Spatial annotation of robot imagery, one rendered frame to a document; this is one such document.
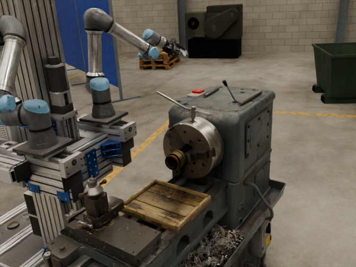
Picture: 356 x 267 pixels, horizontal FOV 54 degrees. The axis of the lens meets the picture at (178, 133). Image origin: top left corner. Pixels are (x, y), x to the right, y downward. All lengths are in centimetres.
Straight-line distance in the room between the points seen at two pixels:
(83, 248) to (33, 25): 118
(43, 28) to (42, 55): 14
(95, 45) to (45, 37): 34
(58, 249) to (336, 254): 207
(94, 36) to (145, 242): 136
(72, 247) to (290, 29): 1071
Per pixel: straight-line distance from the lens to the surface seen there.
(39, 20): 211
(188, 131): 179
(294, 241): 303
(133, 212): 174
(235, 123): 184
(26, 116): 189
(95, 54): 232
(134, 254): 138
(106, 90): 222
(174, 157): 173
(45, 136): 190
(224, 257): 195
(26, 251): 286
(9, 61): 173
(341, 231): 323
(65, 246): 160
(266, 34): 1179
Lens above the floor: 185
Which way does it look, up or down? 22 degrees down
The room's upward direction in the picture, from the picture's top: 3 degrees counter-clockwise
